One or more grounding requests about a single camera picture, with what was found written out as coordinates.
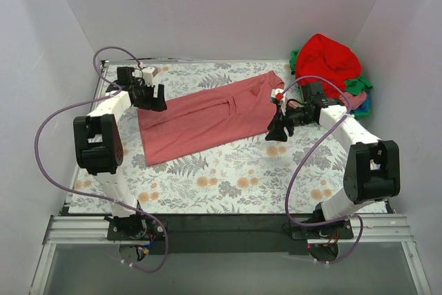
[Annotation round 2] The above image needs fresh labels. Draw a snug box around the pink t shirt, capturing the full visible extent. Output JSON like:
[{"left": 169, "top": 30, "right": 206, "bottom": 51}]
[
  {"left": 339, "top": 91, "right": 367, "bottom": 111},
  {"left": 138, "top": 71, "right": 284, "bottom": 166}
]

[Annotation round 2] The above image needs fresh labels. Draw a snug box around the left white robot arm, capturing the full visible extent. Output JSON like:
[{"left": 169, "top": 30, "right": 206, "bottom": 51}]
[{"left": 73, "top": 66, "right": 167, "bottom": 240}]

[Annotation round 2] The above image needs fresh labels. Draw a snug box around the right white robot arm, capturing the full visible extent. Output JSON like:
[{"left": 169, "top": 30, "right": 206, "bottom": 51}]
[{"left": 265, "top": 77, "right": 401, "bottom": 238}]

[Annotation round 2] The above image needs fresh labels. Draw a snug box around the green t shirt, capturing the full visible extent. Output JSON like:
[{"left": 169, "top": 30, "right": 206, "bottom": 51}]
[{"left": 345, "top": 74, "right": 373, "bottom": 95}]

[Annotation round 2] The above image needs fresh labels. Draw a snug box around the floral table mat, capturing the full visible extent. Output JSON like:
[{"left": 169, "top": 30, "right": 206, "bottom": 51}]
[{"left": 67, "top": 61, "right": 390, "bottom": 215}]

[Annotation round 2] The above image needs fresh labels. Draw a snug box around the blue t shirt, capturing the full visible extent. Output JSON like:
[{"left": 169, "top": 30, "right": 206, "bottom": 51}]
[{"left": 356, "top": 93, "right": 371, "bottom": 113}]

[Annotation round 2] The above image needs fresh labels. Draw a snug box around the green plastic basket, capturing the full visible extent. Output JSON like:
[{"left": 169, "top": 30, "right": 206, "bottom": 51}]
[{"left": 289, "top": 48, "right": 373, "bottom": 118}]

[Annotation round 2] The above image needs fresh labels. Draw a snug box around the red t shirt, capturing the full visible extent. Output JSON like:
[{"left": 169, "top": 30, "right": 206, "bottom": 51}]
[{"left": 295, "top": 34, "right": 362, "bottom": 92}]

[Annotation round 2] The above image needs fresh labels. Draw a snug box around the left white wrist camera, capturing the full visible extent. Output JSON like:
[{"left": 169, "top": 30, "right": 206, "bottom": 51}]
[{"left": 139, "top": 66, "right": 158, "bottom": 86}]

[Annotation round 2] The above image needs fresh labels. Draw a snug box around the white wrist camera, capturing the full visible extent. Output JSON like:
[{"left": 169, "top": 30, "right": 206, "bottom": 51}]
[
  {"left": 270, "top": 88, "right": 287, "bottom": 115},
  {"left": 139, "top": 66, "right": 158, "bottom": 86}
]

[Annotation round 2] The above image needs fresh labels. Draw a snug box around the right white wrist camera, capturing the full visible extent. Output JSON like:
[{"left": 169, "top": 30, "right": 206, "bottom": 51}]
[{"left": 270, "top": 88, "right": 287, "bottom": 115}]

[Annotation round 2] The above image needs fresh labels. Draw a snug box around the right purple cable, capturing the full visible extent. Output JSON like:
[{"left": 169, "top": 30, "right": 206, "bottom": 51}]
[{"left": 276, "top": 75, "right": 363, "bottom": 265}]

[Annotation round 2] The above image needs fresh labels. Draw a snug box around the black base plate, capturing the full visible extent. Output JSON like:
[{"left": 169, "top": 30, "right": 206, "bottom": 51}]
[{"left": 105, "top": 214, "right": 354, "bottom": 255}]

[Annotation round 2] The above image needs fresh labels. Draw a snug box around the aluminium frame rail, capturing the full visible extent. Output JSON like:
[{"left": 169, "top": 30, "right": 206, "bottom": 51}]
[{"left": 43, "top": 213, "right": 414, "bottom": 245}]

